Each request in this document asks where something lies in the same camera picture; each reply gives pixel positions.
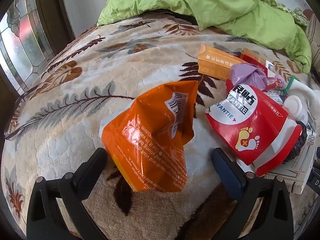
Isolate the dark wooden window frame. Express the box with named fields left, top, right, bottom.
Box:
left=34, top=0, right=75, bottom=55

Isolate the white plastic bottle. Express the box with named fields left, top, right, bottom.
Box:
left=285, top=76, right=320, bottom=120
left=282, top=95, right=309, bottom=125

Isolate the green quilt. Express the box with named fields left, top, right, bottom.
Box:
left=97, top=0, right=312, bottom=73

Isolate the orange cardboard box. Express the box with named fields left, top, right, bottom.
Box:
left=197, top=44, right=242, bottom=80

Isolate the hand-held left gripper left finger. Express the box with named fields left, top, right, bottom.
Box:
left=26, top=147, right=108, bottom=240

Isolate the red foot print pouch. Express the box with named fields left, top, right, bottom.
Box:
left=205, top=83, right=303, bottom=178

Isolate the stained glass window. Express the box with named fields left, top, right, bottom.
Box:
left=0, top=0, right=54, bottom=93

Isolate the leaf printed blanket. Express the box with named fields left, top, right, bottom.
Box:
left=1, top=14, right=320, bottom=240

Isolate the red cigarette box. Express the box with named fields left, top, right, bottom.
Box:
left=240, top=48, right=275, bottom=78

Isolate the orange foil bag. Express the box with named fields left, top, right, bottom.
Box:
left=99, top=80, right=199, bottom=193

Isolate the purple plastic bag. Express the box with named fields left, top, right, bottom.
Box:
left=229, top=64, right=269, bottom=90

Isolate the black plastic bag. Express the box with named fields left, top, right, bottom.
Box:
left=287, top=121, right=308, bottom=165

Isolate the white cardboard box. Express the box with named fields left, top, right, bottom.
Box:
left=265, top=130, right=317, bottom=194

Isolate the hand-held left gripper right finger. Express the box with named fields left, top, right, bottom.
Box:
left=211, top=147, right=294, bottom=240

